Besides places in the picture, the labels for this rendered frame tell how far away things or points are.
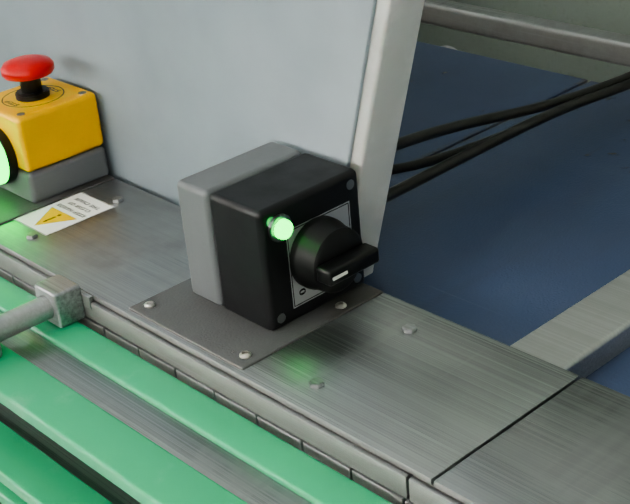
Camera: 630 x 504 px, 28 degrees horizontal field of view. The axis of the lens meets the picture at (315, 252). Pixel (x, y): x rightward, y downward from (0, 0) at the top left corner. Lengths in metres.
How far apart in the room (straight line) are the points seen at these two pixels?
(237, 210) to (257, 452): 0.14
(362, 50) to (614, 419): 0.25
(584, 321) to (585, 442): 0.13
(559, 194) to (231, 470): 0.38
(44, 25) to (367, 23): 0.37
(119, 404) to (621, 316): 0.30
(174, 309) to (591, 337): 0.25
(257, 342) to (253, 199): 0.08
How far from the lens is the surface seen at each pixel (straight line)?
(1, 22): 1.09
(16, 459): 0.85
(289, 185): 0.74
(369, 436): 0.65
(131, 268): 0.85
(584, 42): 1.28
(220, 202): 0.74
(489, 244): 0.88
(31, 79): 0.97
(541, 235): 0.89
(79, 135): 0.98
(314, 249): 0.73
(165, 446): 0.70
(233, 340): 0.75
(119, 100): 0.96
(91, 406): 0.74
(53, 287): 0.83
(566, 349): 0.73
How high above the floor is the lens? 1.23
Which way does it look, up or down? 35 degrees down
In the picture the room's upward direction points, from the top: 117 degrees counter-clockwise
